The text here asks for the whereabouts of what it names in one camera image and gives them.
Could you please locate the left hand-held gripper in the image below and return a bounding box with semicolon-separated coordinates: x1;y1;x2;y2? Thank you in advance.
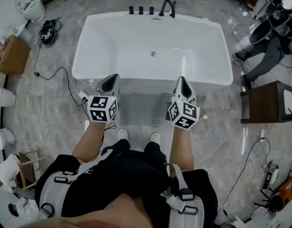
87;74;120;123

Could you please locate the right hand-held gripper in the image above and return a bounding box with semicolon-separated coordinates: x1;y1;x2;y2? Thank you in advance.
168;76;201;130

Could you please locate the grey perforated bath mat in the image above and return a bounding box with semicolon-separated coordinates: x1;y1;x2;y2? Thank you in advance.
117;93;173;127

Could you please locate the white bathtub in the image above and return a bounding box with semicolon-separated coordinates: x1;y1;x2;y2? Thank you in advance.
71;11;234;96

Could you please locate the person's left forearm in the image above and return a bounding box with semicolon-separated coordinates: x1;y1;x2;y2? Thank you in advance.
71;121;107;165

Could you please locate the person's right forearm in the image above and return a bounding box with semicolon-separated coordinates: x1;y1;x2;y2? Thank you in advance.
169;124;195;172

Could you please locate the black bathtub faucet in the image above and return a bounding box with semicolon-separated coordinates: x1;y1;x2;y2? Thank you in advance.
159;0;177;19

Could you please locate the person's left white shoe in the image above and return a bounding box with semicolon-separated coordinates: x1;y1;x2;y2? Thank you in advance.
117;128;129;141

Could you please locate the person's white shoe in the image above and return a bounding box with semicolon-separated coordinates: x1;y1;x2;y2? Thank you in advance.
117;128;129;141
149;132;161;144

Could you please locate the person's right white shoe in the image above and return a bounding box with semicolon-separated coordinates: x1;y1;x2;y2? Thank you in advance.
149;132;161;144

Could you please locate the person's black clothing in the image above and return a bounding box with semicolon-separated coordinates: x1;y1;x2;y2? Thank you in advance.
34;138;218;228

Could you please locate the dark wooden vanity cabinet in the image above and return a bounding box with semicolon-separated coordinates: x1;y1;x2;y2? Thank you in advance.
240;80;292;124

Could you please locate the light wooden chair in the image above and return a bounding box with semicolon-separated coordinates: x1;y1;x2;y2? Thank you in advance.
17;150;51;191

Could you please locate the black round device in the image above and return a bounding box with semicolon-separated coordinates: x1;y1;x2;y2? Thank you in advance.
38;24;57;46

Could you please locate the white chest harness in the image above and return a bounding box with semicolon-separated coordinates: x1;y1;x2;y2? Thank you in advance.
39;148;205;228

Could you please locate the brown cardboard box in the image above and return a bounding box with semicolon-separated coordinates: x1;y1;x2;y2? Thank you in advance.
0;34;32;76

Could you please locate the black swivel chair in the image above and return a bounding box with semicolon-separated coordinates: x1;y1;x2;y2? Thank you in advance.
249;0;292;45

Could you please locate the white toilet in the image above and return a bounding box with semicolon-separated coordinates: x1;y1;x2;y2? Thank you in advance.
14;0;46;24

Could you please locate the orange box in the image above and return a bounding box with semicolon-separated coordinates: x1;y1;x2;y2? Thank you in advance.
278;178;292;202

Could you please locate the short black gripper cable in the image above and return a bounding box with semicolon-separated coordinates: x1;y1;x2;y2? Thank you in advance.
99;122;117;149

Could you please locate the long black cable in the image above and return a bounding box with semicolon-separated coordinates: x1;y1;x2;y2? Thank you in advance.
33;38;90;109

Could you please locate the thin white cable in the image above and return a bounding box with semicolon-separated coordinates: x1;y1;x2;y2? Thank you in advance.
24;55;63;152

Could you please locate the thin black floor cable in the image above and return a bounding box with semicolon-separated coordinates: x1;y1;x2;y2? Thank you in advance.
221;137;272;223

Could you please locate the white ceramic pedestal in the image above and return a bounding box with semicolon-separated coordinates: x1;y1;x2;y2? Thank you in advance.
0;126;16;151
0;84;17;108

